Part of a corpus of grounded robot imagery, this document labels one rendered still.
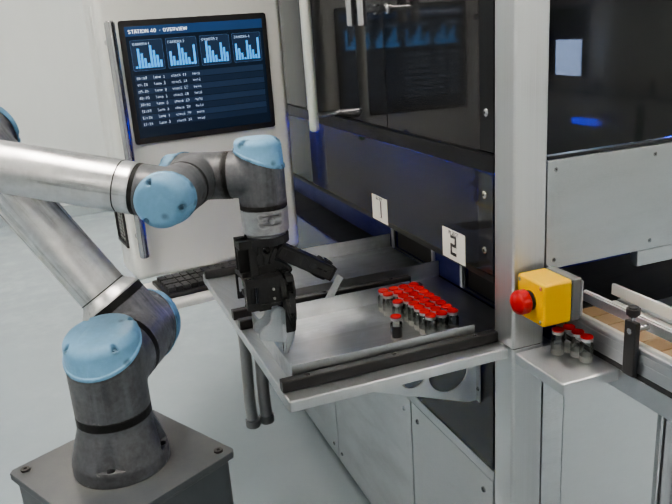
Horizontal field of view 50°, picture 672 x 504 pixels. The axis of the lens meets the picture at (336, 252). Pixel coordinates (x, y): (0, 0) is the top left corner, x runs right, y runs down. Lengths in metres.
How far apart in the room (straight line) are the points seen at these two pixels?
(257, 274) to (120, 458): 0.35
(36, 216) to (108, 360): 0.28
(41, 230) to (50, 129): 5.32
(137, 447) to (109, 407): 0.08
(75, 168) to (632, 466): 1.18
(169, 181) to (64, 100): 5.57
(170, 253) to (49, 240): 0.83
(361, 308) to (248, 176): 0.48
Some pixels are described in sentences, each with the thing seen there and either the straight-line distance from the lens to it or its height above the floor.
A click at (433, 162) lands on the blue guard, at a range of 1.42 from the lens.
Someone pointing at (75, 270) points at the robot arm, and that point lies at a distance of 1.25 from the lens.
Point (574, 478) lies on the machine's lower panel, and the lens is 1.52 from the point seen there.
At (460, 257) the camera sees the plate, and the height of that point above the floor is 1.00.
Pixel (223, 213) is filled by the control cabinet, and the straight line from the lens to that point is 2.07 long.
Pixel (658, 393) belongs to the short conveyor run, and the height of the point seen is 0.88.
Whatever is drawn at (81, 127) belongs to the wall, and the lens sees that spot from 6.56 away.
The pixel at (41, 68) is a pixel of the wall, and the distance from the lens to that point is 6.53.
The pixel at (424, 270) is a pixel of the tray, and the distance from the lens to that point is 1.63.
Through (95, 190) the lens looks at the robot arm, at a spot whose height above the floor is 1.24.
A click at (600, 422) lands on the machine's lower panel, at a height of 0.68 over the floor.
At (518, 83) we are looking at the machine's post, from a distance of 1.17.
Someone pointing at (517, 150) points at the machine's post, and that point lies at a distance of 1.19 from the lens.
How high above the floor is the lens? 1.44
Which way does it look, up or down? 18 degrees down
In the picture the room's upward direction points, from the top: 4 degrees counter-clockwise
